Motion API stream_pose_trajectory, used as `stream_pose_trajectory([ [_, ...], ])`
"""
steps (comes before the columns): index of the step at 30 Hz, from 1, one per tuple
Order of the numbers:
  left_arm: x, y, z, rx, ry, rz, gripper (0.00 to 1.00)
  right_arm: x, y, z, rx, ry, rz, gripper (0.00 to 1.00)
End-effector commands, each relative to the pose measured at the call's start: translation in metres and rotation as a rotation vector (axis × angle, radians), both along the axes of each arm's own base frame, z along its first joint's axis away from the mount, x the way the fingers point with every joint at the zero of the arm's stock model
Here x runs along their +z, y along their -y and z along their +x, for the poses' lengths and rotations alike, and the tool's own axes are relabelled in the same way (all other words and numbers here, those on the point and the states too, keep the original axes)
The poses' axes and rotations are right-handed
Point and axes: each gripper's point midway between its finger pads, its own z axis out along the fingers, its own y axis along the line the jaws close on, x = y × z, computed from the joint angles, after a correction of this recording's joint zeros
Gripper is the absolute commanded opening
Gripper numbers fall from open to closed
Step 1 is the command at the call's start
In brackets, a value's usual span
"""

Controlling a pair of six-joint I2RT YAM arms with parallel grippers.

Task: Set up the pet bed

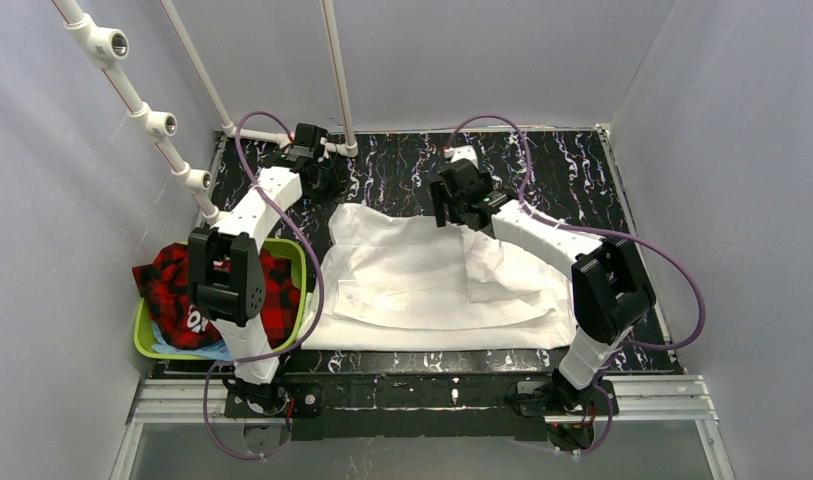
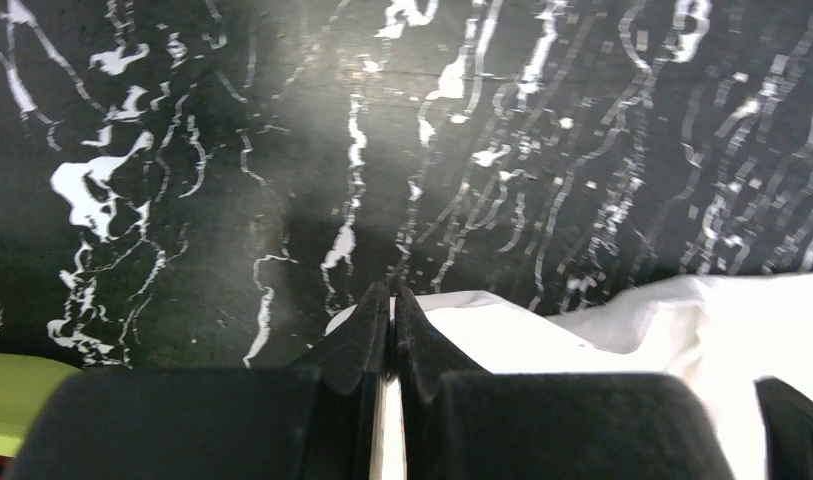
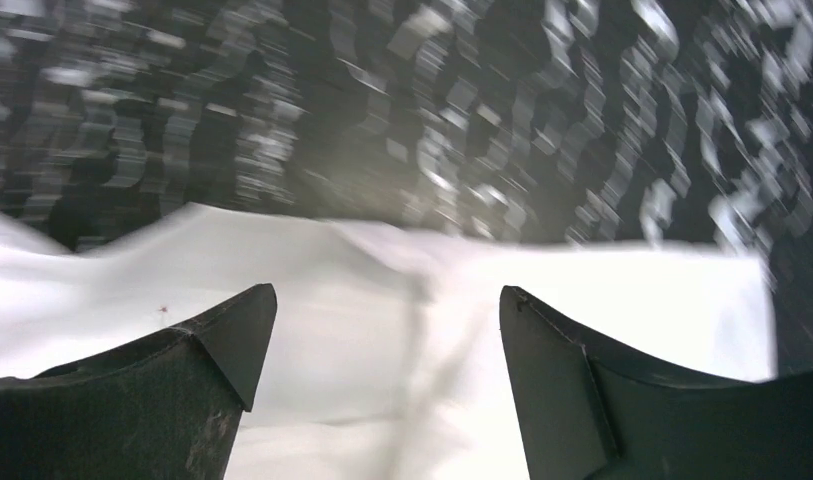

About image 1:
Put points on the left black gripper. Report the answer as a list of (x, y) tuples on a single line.
[(323, 171)]

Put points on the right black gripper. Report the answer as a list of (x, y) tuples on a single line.
[(447, 201)]

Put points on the white cloth sheet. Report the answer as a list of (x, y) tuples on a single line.
[(405, 285)]

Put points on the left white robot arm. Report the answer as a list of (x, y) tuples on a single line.
[(226, 280)]

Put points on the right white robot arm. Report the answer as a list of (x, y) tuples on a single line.
[(609, 286)]

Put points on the red black plaid cloth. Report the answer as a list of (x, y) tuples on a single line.
[(181, 328)]

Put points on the green plastic basket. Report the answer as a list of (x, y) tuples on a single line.
[(145, 340)]

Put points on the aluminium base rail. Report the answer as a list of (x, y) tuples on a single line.
[(639, 398)]

